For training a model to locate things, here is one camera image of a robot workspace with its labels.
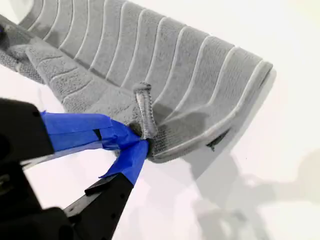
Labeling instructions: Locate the grey striped towel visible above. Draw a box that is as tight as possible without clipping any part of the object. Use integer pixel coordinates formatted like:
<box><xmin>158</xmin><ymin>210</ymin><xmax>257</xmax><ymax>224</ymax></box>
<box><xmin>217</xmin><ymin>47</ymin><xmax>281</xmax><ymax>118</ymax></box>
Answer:
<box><xmin>0</xmin><ymin>0</ymin><xmax>275</xmax><ymax>165</ymax></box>

